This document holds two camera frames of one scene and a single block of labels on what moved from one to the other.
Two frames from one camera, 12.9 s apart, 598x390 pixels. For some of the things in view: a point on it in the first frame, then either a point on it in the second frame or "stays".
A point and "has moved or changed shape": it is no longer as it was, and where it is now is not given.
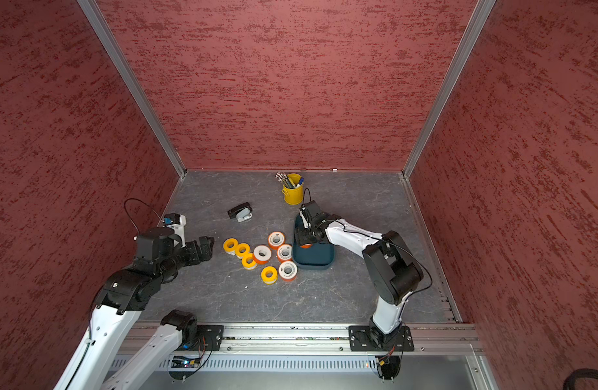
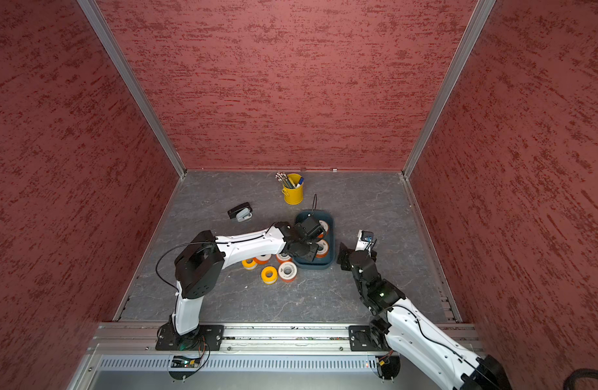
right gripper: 301,236 to 344,257
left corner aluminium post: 111,44 stays
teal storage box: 320,256 stays
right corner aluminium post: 478,19 stays
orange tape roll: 262,254 stays
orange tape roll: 275,239 has moved or changed shape
